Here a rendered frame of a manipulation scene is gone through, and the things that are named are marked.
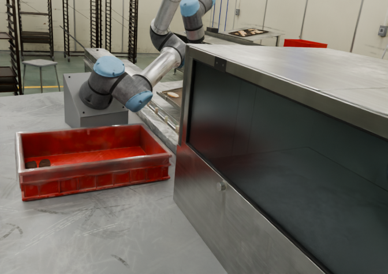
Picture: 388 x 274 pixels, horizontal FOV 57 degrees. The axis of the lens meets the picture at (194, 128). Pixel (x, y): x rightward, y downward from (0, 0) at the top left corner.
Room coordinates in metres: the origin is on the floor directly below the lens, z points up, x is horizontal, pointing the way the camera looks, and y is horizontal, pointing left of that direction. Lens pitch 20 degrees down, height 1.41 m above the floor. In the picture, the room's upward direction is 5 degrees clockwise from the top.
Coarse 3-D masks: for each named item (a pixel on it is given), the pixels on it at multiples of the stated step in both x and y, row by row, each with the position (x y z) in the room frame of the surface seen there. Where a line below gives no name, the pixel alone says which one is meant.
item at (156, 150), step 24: (24, 144) 1.15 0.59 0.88; (48, 144) 1.19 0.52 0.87; (72, 144) 1.23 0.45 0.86; (96, 144) 1.28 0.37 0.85; (120, 144) 1.32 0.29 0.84; (144, 144) 1.30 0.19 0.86; (24, 168) 0.90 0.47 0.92; (48, 168) 0.91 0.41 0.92; (72, 168) 0.94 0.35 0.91; (96, 168) 0.97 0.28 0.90; (120, 168) 1.01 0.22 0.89
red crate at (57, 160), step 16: (32, 160) 1.15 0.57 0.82; (64, 160) 1.17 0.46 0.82; (80, 160) 1.18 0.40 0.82; (96, 160) 1.19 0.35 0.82; (80, 176) 0.96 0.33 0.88; (96, 176) 0.98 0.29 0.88; (112, 176) 1.01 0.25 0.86; (128, 176) 1.04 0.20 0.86; (144, 176) 1.06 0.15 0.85; (160, 176) 1.09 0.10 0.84; (32, 192) 0.90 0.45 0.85; (48, 192) 0.92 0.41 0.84; (64, 192) 0.94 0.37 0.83; (80, 192) 0.96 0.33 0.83
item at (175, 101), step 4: (176, 88) 2.05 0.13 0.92; (180, 88) 2.07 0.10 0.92; (160, 92) 2.00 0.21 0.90; (164, 92) 2.02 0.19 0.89; (180, 92) 2.01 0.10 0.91; (164, 96) 1.95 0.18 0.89; (168, 96) 1.95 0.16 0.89; (180, 96) 1.94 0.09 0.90; (172, 100) 1.84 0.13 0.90; (176, 100) 1.87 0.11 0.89; (176, 104) 1.79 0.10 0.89; (180, 104) 1.81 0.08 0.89; (180, 108) 1.74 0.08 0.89
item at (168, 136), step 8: (136, 112) 1.79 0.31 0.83; (144, 112) 1.70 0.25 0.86; (152, 112) 1.71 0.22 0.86; (144, 120) 1.67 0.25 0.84; (152, 120) 1.60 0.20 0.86; (160, 120) 1.61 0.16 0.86; (152, 128) 1.56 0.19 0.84; (160, 128) 1.50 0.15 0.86; (168, 128) 1.50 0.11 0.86; (160, 136) 1.47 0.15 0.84; (168, 136) 1.41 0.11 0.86; (176, 136) 1.42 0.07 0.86; (168, 144) 1.38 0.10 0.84; (176, 144) 1.33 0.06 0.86; (176, 152) 1.30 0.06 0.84
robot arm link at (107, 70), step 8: (104, 56) 1.48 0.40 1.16; (112, 56) 1.49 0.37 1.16; (96, 64) 1.43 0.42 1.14; (104, 64) 1.43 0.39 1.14; (112, 64) 1.45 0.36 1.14; (120, 64) 1.47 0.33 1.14; (96, 72) 1.42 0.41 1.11; (104, 72) 1.41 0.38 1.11; (112, 72) 1.41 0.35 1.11; (120, 72) 1.43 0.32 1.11; (96, 80) 1.44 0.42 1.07; (104, 80) 1.42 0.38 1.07; (112, 80) 1.42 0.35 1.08; (120, 80) 1.43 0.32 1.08; (96, 88) 1.46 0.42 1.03; (104, 88) 1.44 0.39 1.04; (112, 88) 1.42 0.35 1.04
